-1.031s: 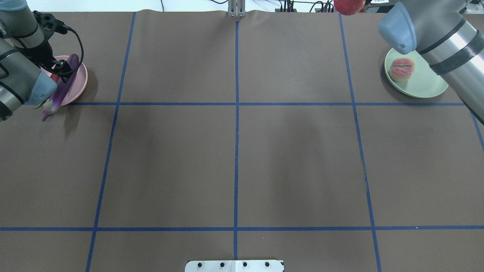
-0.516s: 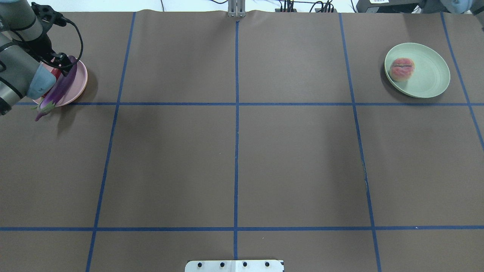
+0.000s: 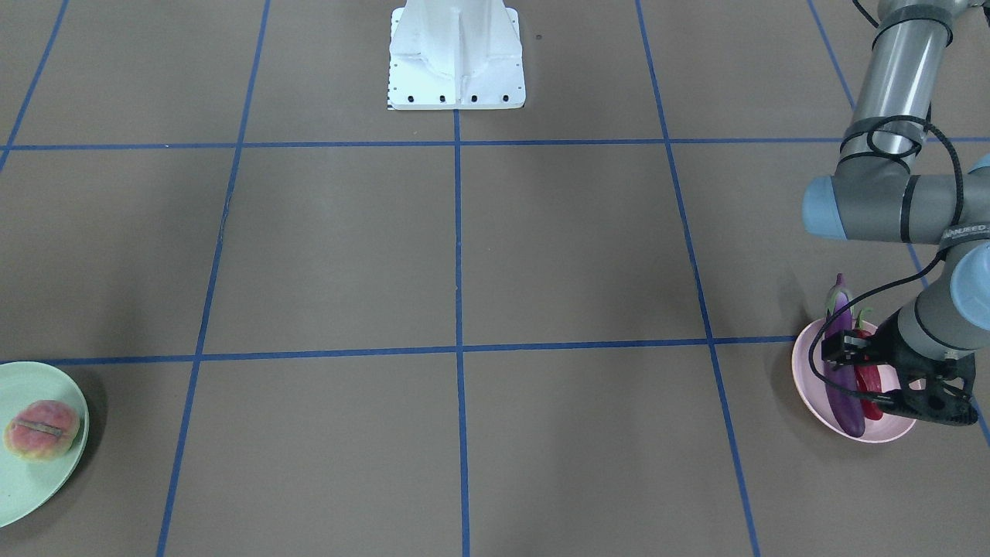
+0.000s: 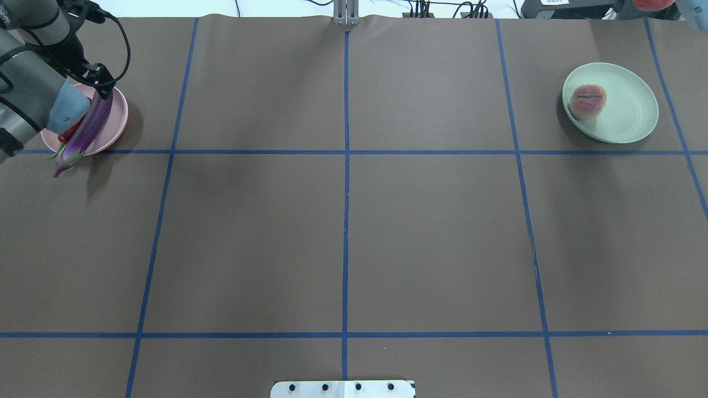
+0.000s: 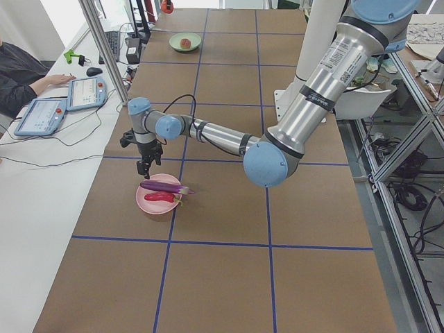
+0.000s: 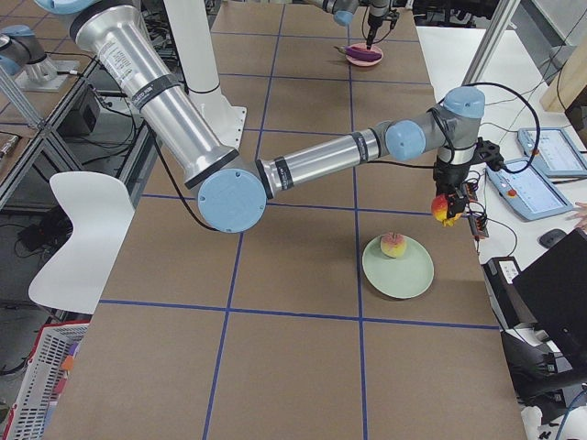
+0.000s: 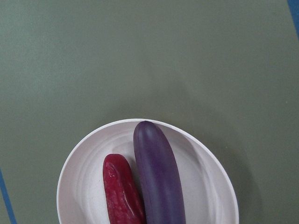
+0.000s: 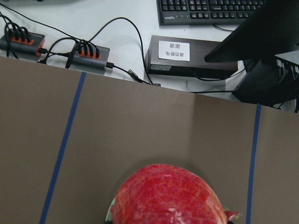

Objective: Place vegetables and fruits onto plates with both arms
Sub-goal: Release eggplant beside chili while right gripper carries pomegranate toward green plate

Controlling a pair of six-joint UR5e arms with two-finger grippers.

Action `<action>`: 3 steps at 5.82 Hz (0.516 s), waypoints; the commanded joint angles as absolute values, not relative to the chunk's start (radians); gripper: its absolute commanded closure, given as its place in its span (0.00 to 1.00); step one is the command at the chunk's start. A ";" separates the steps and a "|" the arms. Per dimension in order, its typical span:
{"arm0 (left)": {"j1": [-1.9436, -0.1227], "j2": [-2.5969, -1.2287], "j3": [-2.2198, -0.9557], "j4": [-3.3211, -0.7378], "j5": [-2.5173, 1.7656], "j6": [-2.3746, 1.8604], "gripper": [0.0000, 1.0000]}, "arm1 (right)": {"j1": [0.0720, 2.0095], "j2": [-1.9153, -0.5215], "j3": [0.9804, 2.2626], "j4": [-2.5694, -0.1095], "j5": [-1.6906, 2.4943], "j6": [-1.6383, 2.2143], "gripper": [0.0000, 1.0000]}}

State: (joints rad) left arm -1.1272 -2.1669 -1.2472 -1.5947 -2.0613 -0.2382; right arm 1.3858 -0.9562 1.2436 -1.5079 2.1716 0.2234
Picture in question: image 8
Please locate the left grey usb hub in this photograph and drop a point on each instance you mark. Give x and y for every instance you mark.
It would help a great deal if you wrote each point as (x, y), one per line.
(22, 48)

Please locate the black monitor stand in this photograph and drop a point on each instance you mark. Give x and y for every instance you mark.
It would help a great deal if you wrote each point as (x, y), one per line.
(271, 30)

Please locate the grey usb hub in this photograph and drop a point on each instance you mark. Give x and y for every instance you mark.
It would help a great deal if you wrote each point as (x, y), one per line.
(22, 48)
(89, 58)

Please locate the right grey usb hub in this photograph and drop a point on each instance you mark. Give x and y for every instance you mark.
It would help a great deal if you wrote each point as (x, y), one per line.
(89, 58)

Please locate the green plate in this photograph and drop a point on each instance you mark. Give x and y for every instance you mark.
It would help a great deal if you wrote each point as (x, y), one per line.
(108, 218)

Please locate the black keyboard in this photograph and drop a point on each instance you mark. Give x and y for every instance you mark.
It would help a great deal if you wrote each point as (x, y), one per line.
(205, 12)

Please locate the yellow pink peach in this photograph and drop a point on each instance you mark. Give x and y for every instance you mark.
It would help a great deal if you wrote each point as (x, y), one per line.
(231, 214)

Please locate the black power adapter box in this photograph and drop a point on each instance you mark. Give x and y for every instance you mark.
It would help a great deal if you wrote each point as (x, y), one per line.
(171, 56)

